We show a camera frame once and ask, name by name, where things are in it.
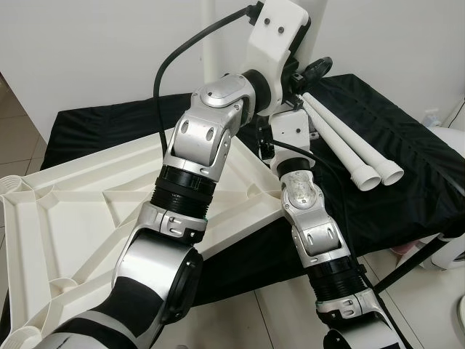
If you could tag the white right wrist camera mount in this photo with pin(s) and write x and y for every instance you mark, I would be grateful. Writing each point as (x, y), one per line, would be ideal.
(290, 138)

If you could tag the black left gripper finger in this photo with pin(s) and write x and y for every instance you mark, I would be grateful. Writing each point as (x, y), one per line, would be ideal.
(317, 68)

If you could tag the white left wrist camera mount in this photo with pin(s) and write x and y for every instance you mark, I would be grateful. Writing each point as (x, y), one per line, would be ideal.
(272, 43)

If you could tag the white plastic table top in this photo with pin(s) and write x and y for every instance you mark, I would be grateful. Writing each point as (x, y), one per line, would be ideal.
(73, 218)

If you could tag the white plastic table leg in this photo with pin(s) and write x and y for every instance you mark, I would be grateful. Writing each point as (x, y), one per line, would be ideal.
(363, 142)
(211, 43)
(341, 142)
(318, 36)

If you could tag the white plastic floor object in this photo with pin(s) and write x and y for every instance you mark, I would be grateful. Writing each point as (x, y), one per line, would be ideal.
(447, 251)

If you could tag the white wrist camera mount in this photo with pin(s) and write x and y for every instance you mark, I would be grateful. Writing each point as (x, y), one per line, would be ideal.
(290, 138)
(272, 43)

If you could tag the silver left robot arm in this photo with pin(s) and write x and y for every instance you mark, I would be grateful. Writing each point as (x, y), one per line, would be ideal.
(203, 138)

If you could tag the pink stool seat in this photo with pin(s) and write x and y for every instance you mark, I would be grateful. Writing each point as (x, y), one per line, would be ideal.
(407, 249)

